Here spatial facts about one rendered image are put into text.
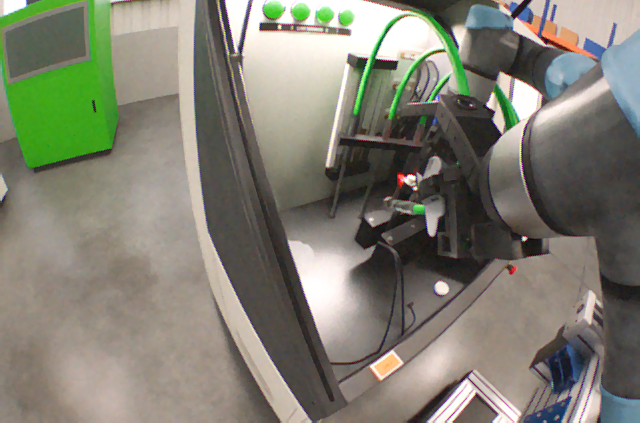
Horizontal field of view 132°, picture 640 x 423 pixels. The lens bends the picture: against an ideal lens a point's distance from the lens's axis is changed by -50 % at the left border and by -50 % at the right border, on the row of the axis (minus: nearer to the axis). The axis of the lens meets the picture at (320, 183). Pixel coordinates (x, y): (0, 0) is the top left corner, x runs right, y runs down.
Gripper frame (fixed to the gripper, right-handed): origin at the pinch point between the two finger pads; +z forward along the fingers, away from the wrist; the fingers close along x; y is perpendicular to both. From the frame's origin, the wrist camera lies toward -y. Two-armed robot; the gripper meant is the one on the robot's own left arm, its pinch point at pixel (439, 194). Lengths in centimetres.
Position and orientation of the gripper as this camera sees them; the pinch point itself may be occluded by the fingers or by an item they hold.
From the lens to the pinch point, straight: 38.8
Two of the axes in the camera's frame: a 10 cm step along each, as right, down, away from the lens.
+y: 0.1, 9.8, -1.8
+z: 0.9, 1.8, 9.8
